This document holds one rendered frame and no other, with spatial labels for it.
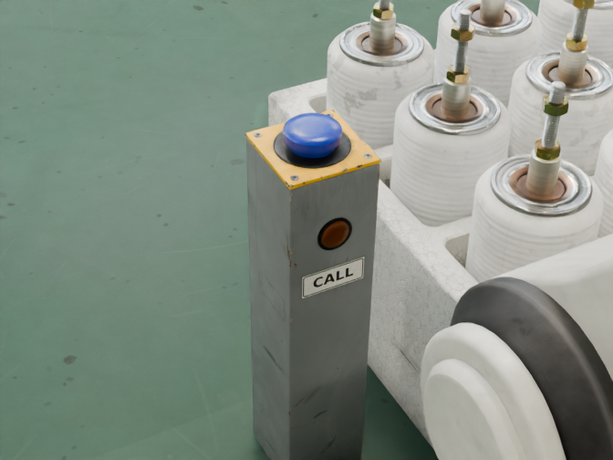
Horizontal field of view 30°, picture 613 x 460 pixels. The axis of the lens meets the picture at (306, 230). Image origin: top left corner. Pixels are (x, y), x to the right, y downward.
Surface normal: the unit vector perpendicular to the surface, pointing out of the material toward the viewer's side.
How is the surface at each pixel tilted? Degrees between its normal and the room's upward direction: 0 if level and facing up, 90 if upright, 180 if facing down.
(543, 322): 46
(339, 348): 90
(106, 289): 0
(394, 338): 90
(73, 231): 0
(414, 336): 90
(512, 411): 90
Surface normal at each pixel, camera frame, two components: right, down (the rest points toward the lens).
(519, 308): -0.68, -0.43
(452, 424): -0.88, 0.29
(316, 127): 0.01, -0.78
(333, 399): 0.46, 0.56
